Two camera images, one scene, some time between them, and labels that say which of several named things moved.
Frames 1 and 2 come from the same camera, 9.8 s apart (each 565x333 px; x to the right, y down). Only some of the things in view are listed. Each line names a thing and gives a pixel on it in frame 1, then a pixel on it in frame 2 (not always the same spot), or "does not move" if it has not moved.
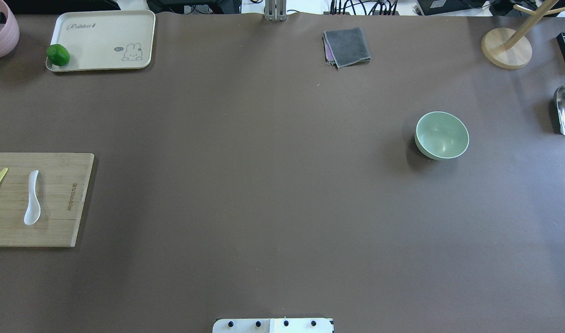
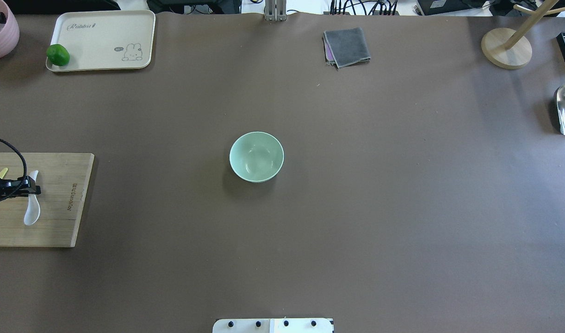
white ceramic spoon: (33, 213) does not move
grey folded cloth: (345, 47) does not move
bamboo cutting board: (38, 201) does not move
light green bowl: (441, 135) to (257, 157)
